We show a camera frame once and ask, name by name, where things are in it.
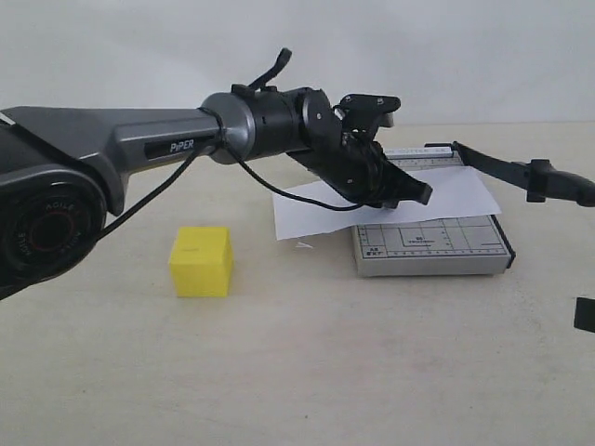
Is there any white paper sheet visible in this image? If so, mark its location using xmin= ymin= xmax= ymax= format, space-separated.
xmin=272 ymin=166 xmax=500 ymax=241

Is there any grey paper cutter base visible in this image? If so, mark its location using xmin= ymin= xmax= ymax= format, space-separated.
xmin=349 ymin=145 xmax=517 ymax=279

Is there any yellow cube block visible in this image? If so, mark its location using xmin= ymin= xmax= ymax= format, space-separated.
xmin=168 ymin=226 xmax=233 ymax=298

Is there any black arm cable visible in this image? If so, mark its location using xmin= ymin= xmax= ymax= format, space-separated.
xmin=95 ymin=46 xmax=368 ymax=245

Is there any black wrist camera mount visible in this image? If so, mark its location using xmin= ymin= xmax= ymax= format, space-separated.
xmin=333 ymin=94 xmax=402 ymax=142

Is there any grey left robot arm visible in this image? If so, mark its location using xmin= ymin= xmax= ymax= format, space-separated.
xmin=1 ymin=85 xmax=432 ymax=297

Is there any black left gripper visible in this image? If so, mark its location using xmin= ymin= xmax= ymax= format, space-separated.
xmin=295 ymin=139 xmax=433 ymax=209

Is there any black cutter blade lever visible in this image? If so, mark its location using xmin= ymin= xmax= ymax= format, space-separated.
xmin=451 ymin=141 xmax=594 ymax=208

